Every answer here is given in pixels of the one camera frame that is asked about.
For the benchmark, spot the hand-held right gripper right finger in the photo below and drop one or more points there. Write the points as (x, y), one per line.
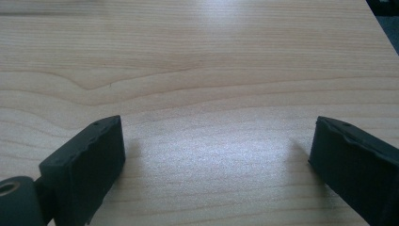
(354, 163)

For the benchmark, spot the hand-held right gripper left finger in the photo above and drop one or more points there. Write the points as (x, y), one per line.
(86, 163)

